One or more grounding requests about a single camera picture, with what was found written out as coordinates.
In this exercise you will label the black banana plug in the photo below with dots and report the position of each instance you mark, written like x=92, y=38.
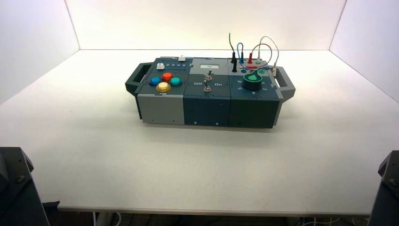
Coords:
x=234, y=66

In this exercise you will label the yellow round push button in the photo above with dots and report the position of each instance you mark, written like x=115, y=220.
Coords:
x=163, y=87

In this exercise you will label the white table leg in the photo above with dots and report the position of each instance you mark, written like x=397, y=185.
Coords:
x=100, y=220

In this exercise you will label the green rotary knob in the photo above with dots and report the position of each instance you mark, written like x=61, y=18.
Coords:
x=252, y=81

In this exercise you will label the metal toggle switch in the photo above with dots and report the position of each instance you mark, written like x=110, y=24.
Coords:
x=206, y=87
x=209, y=75

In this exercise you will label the blue round push button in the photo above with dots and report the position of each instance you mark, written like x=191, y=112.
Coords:
x=155, y=81

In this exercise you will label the red round push button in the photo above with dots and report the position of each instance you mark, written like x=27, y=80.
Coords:
x=167, y=76

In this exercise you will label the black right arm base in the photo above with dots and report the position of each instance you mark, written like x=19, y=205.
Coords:
x=388, y=190

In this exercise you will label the teal round push button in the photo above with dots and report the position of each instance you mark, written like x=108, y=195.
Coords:
x=175, y=82

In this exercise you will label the white slider knob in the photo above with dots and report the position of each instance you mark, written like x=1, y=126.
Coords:
x=160, y=66
x=181, y=58

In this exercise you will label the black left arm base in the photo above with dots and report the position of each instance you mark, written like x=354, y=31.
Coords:
x=17, y=190

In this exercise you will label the grey and teal control box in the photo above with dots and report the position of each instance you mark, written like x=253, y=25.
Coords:
x=205, y=106

